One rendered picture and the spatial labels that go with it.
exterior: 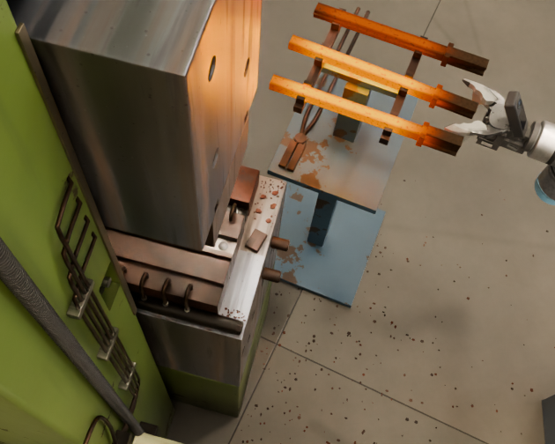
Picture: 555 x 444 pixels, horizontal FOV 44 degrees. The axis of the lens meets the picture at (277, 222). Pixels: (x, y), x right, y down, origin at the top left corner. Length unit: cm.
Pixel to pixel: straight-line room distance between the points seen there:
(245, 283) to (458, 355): 118
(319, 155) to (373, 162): 15
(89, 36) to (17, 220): 19
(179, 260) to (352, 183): 59
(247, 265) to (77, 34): 88
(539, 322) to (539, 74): 111
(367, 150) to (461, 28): 143
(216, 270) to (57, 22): 79
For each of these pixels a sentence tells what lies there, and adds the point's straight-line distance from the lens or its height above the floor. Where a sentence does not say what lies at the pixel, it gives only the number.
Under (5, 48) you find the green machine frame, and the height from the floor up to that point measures 180.
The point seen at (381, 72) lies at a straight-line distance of 164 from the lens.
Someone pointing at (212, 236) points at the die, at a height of 131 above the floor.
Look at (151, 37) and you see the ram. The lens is 65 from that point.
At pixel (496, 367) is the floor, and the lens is 249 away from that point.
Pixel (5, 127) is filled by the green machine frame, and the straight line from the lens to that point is 65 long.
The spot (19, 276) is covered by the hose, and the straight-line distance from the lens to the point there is 70.
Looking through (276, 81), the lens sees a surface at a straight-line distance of 159.
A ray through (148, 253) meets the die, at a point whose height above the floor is 99.
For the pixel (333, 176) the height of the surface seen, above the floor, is 72.
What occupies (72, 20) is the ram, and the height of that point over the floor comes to 176.
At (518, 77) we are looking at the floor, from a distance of 310.
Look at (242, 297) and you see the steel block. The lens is 142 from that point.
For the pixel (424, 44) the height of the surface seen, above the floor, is 100.
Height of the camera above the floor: 226
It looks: 64 degrees down
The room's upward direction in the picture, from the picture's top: 8 degrees clockwise
